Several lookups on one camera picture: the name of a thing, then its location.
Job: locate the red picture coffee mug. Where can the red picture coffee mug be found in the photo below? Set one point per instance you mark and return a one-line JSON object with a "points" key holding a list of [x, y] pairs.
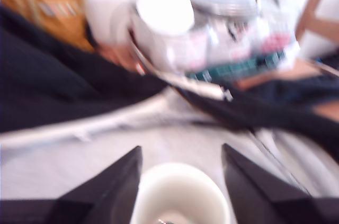
{"points": [[180, 189]]}

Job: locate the black garment with grey lining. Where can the black garment with grey lining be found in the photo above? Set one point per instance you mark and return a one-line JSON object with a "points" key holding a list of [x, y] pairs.
{"points": [[53, 83]]}

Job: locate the flat dark green box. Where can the flat dark green box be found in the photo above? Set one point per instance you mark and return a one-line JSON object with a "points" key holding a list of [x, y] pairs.
{"points": [[238, 67]]}

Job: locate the silver tin with black logo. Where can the silver tin with black logo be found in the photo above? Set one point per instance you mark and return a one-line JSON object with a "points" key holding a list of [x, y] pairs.
{"points": [[233, 36]]}

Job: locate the brown wooden chair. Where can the brown wooden chair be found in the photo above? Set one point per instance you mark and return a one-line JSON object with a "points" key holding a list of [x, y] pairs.
{"points": [[308, 14]]}

